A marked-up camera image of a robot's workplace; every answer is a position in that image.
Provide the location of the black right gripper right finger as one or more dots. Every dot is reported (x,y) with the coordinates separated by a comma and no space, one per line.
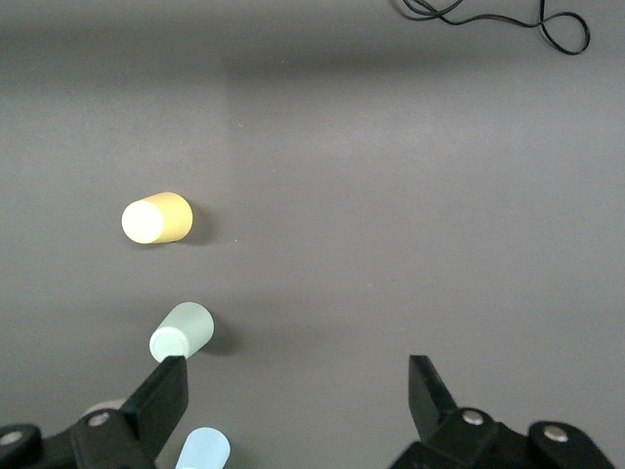
(427,396)

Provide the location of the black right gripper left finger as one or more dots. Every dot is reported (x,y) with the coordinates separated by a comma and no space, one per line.
(156,400)

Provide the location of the pale green plastic cup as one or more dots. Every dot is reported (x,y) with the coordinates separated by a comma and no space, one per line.
(190,327)

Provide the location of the yellow plastic cup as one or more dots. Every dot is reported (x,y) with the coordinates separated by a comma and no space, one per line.
(166,220)

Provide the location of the light blue plastic cup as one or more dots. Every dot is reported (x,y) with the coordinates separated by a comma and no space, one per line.
(205,449)

